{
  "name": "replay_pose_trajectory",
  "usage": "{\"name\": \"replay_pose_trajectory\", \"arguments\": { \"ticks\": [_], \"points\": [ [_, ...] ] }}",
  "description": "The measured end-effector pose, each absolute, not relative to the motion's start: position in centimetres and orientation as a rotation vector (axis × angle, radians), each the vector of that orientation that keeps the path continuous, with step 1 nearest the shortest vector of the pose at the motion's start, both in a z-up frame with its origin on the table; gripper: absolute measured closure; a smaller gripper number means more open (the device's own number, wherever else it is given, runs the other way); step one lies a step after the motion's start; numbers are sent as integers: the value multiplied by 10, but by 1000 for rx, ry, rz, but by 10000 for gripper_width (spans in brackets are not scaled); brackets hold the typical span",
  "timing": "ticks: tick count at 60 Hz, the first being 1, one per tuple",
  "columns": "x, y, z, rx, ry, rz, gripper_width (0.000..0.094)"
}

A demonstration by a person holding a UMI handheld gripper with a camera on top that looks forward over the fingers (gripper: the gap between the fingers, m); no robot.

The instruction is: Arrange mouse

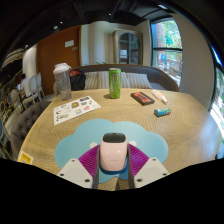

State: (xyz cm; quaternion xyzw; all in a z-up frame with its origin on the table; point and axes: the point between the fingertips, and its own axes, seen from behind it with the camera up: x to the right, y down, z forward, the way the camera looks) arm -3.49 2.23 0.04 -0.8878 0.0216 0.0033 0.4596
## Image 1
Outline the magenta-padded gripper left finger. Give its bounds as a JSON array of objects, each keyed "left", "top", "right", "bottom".
[{"left": 57, "top": 143, "right": 101, "bottom": 190}]

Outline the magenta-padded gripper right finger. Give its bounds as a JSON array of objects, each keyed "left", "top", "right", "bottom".
[{"left": 126, "top": 143, "right": 171, "bottom": 190}]

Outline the pink computer mouse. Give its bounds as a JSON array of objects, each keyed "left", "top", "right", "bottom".
[{"left": 99, "top": 132, "right": 129, "bottom": 174}]

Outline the blue cloud-shaped mouse pad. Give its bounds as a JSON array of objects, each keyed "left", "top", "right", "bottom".
[{"left": 53, "top": 118, "right": 169, "bottom": 184}]

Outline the green and blue small pack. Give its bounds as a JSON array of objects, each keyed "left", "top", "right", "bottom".
[{"left": 153, "top": 107, "right": 173, "bottom": 118}]

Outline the white sticker sheet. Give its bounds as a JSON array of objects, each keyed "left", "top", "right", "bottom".
[{"left": 52, "top": 95, "right": 102, "bottom": 126}]

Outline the grey tufted chair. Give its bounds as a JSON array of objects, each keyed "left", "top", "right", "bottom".
[{"left": 9, "top": 100, "right": 53, "bottom": 161}]

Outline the black box with red print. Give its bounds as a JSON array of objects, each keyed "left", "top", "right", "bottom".
[{"left": 130, "top": 91, "right": 156, "bottom": 107}]

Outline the white squeeze tube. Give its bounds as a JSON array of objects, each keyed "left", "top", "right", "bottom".
[{"left": 150, "top": 88, "right": 169, "bottom": 105}]

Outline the group of blue chairs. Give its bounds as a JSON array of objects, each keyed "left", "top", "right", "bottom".
[{"left": 0, "top": 116, "right": 11, "bottom": 158}]

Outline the clear shaker bottle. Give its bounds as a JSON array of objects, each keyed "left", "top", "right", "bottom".
[{"left": 52, "top": 62, "right": 73, "bottom": 102}]

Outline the black bag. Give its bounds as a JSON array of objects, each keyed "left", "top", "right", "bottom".
[{"left": 68, "top": 68, "right": 87, "bottom": 92}]

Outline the striped cushion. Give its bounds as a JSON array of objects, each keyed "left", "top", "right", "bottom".
[
  {"left": 120, "top": 71, "right": 153, "bottom": 90},
  {"left": 83, "top": 70, "right": 111, "bottom": 90}
]

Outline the brown curved sofa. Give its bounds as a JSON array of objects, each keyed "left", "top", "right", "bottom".
[{"left": 74, "top": 63, "right": 180, "bottom": 93}]

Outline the green drink can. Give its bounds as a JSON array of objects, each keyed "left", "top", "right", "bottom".
[{"left": 108, "top": 67, "right": 122, "bottom": 100}]

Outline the group of white chairs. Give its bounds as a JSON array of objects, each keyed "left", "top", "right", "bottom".
[{"left": 19, "top": 72, "right": 46, "bottom": 101}]

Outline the black-framed window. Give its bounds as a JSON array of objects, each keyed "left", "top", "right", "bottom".
[
  {"left": 209, "top": 43, "right": 224, "bottom": 141},
  {"left": 149, "top": 18, "right": 184, "bottom": 88}
]

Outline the brown wooden door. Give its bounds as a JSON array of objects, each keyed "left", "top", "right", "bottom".
[{"left": 35, "top": 25, "right": 83, "bottom": 97}]

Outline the glass-door cabinet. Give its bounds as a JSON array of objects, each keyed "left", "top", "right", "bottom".
[{"left": 111, "top": 28, "right": 144, "bottom": 66}]

